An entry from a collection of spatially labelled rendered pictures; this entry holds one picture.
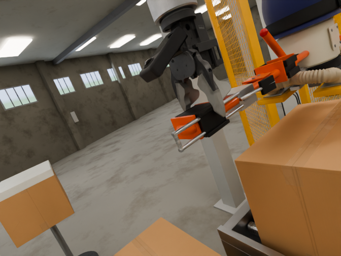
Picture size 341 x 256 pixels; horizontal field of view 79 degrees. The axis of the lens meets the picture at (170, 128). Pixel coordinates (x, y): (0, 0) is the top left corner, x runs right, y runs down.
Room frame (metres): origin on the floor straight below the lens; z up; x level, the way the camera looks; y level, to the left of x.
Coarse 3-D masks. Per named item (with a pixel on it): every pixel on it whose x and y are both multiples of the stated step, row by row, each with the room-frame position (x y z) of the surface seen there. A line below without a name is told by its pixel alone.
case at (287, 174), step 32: (288, 128) 0.79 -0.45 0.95; (320, 128) 0.69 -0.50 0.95; (256, 160) 0.64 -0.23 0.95; (288, 160) 0.57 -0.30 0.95; (320, 160) 0.51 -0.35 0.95; (256, 192) 0.65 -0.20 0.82; (288, 192) 0.56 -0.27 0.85; (320, 192) 0.49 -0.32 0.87; (256, 224) 0.69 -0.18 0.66; (288, 224) 0.58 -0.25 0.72; (320, 224) 0.50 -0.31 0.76
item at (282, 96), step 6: (282, 90) 0.76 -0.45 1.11; (288, 90) 0.74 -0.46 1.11; (294, 90) 0.75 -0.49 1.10; (264, 96) 0.78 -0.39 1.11; (270, 96) 0.76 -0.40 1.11; (276, 96) 0.74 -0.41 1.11; (282, 96) 0.71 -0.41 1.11; (288, 96) 0.72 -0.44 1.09; (258, 102) 0.77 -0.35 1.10; (264, 102) 0.76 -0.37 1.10; (270, 102) 0.74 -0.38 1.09; (276, 102) 0.72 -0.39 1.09
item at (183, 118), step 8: (200, 104) 0.45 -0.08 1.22; (208, 104) 0.42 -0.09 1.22; (184, 112) 0.44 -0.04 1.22; (192, 112) 0.40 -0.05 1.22; (176, 120) 0.42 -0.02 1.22; (184, 120) 0.40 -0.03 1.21; (176, 128) 0.43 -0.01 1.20; (200, 128) 0.38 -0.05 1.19; (184, 136) 0.42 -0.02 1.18; (192, 136) 0.39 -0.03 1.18
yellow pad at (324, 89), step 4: (324, 84) 0.63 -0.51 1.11; (328, 84) 0.61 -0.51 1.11; (336, 84) 0.59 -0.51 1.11; (340, 84) 0.58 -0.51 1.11; (320, 88) 0.62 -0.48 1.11; (324, 88) 0.61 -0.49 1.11; (328, 88) 0.59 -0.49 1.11; (332, 88) 0.58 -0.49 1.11; (336, 88) 0.57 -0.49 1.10; (340, 88) 0.56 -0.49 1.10; (316, 92) 0.61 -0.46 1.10; (320, 92) 0.60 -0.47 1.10; (324, 92) 0.59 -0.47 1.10; (328, 92) 0.59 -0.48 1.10; (332, 92) 0.58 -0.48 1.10; (336, 92) 0.57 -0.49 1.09; (340, 92) 0.56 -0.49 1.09; (316, 96) 0.61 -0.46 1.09; (320, 96) 0.60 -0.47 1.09; (324, 96) 0.60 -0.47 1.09
